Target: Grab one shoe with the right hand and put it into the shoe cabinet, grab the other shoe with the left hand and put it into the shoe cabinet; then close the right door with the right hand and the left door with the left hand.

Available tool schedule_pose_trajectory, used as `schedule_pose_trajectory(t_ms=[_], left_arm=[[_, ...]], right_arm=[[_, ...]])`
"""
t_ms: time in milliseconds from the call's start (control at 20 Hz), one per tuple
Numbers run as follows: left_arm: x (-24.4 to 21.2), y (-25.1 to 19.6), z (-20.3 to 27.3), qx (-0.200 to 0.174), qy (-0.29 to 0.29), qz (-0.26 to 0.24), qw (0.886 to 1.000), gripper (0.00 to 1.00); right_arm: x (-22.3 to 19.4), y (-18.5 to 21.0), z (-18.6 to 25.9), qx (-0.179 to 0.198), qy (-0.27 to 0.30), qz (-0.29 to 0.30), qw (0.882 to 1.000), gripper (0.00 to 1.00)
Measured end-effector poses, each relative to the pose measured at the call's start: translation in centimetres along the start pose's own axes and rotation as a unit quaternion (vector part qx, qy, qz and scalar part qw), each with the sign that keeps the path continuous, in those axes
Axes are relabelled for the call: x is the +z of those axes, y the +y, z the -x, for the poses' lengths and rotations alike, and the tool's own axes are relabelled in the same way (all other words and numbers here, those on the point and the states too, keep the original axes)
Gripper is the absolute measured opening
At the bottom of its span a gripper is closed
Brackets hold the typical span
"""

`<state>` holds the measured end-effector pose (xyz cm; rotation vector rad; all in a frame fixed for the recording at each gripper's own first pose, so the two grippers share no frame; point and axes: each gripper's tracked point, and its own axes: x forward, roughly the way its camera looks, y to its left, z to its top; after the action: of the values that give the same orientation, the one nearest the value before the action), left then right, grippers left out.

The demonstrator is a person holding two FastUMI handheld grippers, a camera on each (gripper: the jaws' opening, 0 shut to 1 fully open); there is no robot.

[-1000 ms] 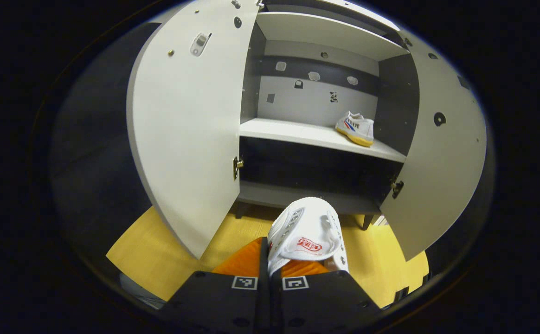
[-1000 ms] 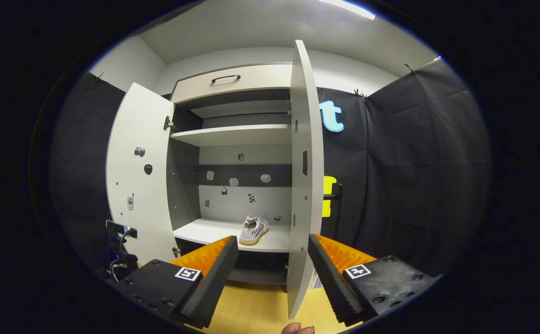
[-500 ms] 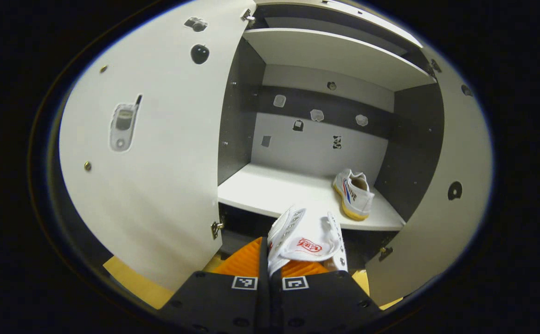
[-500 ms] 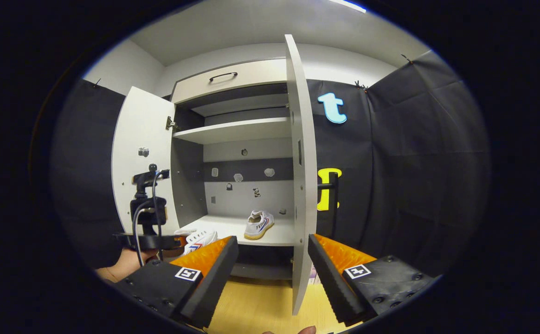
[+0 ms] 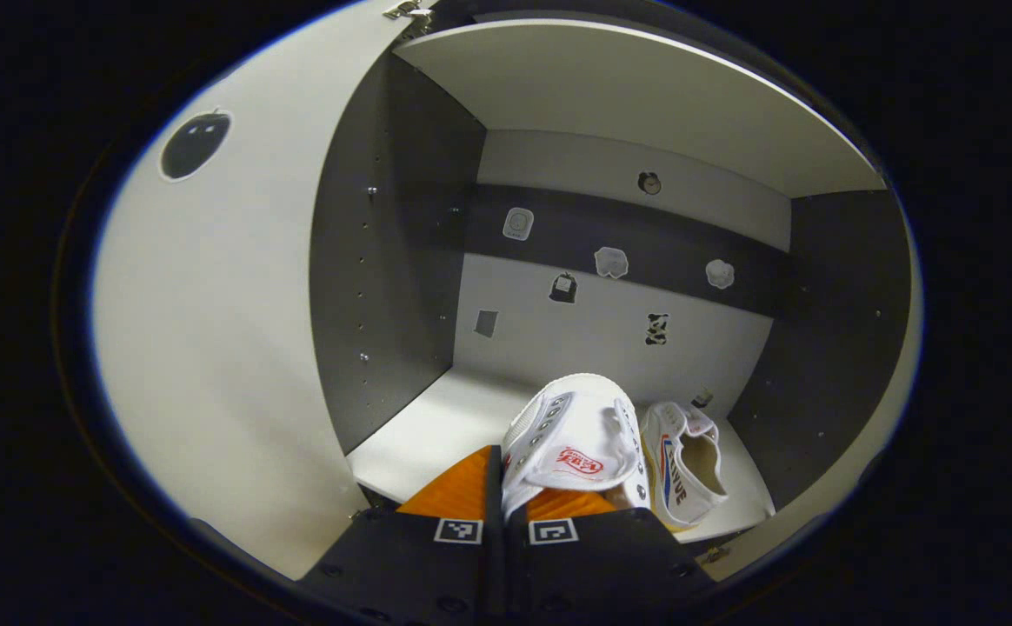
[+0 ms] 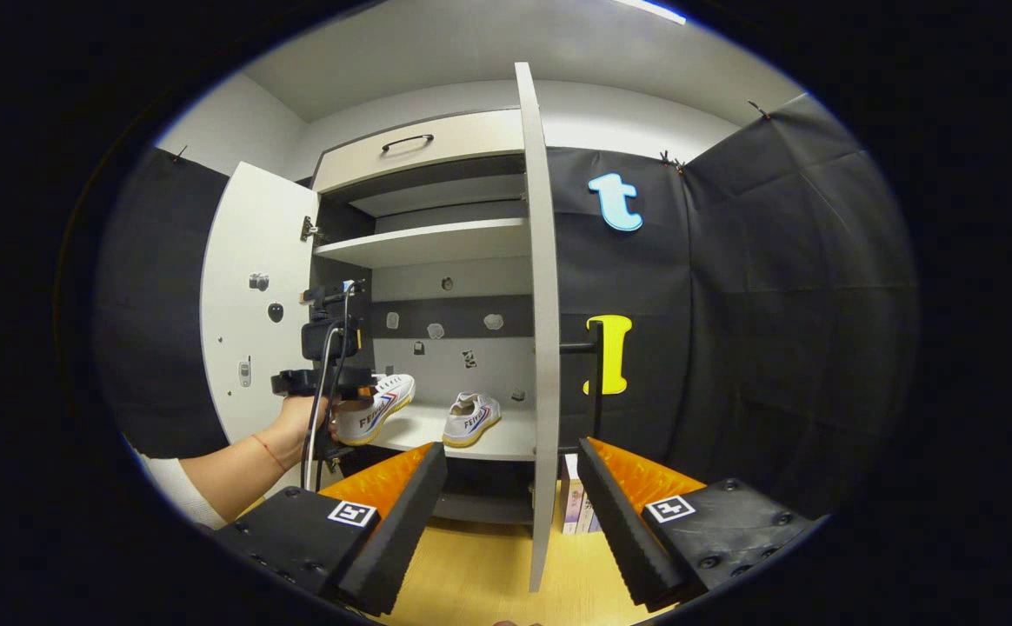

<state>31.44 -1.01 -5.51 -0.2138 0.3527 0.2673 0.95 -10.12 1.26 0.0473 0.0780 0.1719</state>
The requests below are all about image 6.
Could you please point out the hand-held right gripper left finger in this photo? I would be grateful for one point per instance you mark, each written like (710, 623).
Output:
(393, 539)

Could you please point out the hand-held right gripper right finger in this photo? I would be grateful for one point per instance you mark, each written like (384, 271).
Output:
(623, 530)

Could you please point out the white shoe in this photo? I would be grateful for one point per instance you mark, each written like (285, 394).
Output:
(471, 422)
(380, 413)

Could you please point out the white cabinet door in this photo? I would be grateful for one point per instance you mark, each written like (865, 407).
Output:
(254, 235)
(542, 348)

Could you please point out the white shoe cabinet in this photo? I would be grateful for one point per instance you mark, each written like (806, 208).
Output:
(436, 243)

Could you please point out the white cabinet drawer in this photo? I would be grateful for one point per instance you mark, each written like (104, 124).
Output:
(471, 139)

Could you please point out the white cardboard box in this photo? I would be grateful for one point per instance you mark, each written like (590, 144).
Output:
(590, 515)
(569, 496)

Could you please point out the black backdrop cloth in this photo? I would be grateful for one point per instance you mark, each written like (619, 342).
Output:
(158, 304)
(775, 304)

